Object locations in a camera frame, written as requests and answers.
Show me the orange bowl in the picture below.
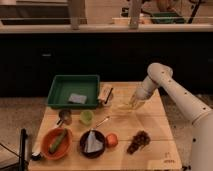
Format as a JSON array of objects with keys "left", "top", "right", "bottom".
[{"left": 41, "top": 128, "right": 72, "bottom": 160}]

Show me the green plastic tray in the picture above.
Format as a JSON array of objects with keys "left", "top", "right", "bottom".
[{"left": 47, "top": 75, "right": 100, "bottom": 109}]

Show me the metal spoon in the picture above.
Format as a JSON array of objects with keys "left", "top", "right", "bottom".
[{"left": 91, "top": 116, "right": 110, "bottom": 130}]

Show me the grey folded cloth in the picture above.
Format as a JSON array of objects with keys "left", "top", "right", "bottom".
[{"left": 84, "top": 130, "right": 104, "bottom": 153}]

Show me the yellow banana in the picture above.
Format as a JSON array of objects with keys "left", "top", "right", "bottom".
[{"left": 117, "top": 103, "right": 133, "bottom": 111}]

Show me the green cucumber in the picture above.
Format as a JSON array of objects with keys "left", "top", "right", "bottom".
[{"left": 49, "top": 129, "right": 67, "bottom": 154}]

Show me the black bowl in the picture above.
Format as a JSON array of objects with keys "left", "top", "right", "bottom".
[{"left": 79, "top": 130, "right": 106, "bottom": 159}]

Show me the wooden brush block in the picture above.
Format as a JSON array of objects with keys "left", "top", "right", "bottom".
[{"left": 98, "top": 84, "right": 113, "bottom": 106}]

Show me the grey sponge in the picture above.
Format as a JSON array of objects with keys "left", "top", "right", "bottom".
[{"left": 68, "top": 93, "right": 87, "bottom": 104}]

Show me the light green cup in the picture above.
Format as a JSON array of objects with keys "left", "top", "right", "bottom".
[{"left": 80, "top": 110, "right": 94, "bottom": 125}]

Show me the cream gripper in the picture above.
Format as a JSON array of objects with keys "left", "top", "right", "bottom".
[{"left": 129, "top": 94, "right": 145, "bottom": 109}]

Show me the dark grape bunch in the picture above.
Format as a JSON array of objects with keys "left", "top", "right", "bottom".
[{"left": 127, "top": 131, "right": 151, "bottom": 154}]

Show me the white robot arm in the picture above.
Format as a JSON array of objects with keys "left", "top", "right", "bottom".
[{"left": 129, "top": 63, "right": 213, "bottom": 171}]

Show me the black pole stand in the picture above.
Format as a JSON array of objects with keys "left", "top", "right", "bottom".
[{"left": 19, "top": 129, "right": 27, "bottom": 171}]

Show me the orange fruit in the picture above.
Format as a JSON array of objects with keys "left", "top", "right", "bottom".
[{"left": 106, "top": 133, "right": 118, "bottom": 148}]

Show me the metal measuring cup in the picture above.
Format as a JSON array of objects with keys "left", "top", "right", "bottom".
[{"left": 56, "top": 109, "right": 72, "bottom": 127}]

